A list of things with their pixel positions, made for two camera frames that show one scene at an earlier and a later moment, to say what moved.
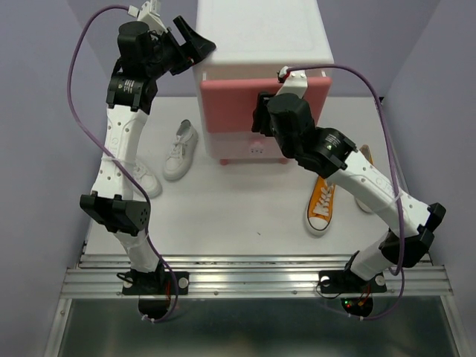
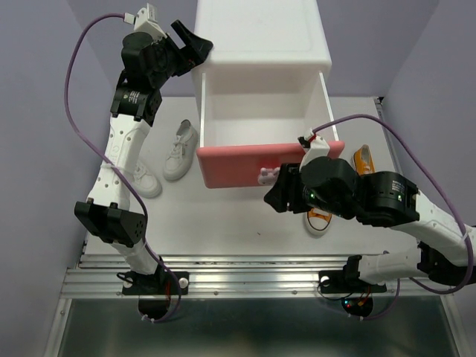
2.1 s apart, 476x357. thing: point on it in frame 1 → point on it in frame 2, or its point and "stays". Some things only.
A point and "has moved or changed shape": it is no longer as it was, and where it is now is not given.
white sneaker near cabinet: [179, 158] stays
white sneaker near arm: [147, 181] stays
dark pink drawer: [227, 105] has moved or changed shape
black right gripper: [261, 114] → [278, 195]
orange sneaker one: [319, 209] stays
